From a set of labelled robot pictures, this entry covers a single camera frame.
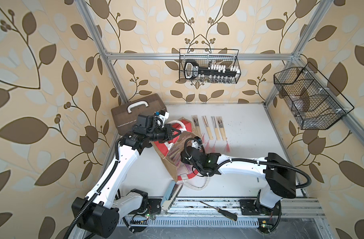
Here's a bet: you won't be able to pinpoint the folding fan black print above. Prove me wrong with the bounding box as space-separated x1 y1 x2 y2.
192 115 203 138

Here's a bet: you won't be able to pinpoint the black wire basket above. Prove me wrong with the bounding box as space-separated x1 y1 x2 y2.
179 48 241 84
274 62 354 130

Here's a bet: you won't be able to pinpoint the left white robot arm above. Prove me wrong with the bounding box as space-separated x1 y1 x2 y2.
64 110 187 239

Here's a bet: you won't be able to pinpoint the black socket set holder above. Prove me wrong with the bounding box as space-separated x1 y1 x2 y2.
182 60 241 80

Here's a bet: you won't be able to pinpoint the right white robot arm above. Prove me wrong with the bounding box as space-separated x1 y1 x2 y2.
181 137 312 234

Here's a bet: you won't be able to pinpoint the black handled screwdriver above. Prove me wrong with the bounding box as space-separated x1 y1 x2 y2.
200 201 238 222

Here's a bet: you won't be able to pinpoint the right black wire basket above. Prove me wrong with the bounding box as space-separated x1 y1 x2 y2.
274 62 354 130

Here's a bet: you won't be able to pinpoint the grey stapler tool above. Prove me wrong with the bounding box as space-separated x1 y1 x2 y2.
161 180 183 212

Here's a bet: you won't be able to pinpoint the brown toolbox with white handle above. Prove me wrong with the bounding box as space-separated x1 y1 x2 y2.
111 94 167 136

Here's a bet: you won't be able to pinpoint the folding fans in bag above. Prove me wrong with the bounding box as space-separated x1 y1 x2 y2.
166 142 188 175

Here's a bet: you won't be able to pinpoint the folding fan plain wood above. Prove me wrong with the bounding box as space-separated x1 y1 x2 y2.
202 116 213 148

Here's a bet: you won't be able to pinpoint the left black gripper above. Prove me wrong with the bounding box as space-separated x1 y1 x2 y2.
145 123 181 142

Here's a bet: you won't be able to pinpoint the back black wire basket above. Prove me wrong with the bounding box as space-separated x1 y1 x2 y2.
179 48 241 84

